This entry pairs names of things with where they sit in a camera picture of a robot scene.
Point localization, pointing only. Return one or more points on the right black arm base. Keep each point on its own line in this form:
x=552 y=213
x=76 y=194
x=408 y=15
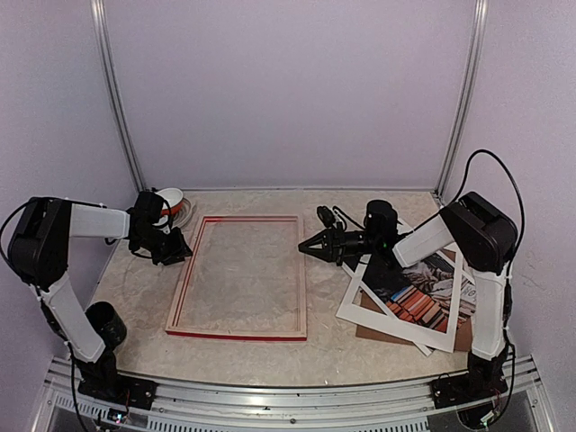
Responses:
x=482 y=379

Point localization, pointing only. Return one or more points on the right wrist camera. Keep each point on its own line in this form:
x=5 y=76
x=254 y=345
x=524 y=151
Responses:
x=380 y=218

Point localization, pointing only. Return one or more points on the black cylindrical cup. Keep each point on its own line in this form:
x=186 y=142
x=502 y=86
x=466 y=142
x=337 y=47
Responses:
x=107 y=323

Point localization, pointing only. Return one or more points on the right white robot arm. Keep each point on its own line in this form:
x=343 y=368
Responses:
x=487 y=238

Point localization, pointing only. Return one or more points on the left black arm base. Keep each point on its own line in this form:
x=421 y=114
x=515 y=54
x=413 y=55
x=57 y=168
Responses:
x=102 y=381

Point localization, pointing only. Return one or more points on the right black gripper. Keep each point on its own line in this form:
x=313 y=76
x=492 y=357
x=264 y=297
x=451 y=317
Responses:
x=335 y=245

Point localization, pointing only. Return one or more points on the aluminium post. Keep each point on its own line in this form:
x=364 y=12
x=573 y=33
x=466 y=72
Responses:
x=473 y=59
x=103 y=43

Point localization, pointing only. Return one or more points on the brown cardboard backing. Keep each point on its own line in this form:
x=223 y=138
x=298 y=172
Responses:
x=463 y=336

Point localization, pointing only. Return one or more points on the grey round plate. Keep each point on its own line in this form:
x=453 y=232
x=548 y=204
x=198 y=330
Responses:
x=184 y=215

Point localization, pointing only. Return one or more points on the wooden red picture frame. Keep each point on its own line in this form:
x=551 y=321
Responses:
x=245 y=280

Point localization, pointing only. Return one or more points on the aluminium front rail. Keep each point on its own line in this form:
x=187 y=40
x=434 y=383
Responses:
x=181 y=405

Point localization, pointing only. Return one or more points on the cat and books photo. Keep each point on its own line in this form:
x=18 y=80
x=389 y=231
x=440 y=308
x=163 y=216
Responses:
x=420 y=293

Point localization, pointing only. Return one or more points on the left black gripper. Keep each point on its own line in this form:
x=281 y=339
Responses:
x=177 y=250

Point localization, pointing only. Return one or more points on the orange white bowl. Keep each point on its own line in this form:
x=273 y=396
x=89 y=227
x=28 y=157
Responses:
x=174 y=198

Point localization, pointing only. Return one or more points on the white photo mat board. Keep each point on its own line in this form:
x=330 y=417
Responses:
x=362 y=307

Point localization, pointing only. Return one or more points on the left aluminium post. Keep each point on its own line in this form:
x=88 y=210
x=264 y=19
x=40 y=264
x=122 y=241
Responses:
x=103 y=43

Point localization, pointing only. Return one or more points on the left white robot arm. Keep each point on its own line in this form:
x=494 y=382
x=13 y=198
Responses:
x=39 y=247

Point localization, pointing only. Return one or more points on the right aluminium post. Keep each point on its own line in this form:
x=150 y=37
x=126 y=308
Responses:
x=473 y=59

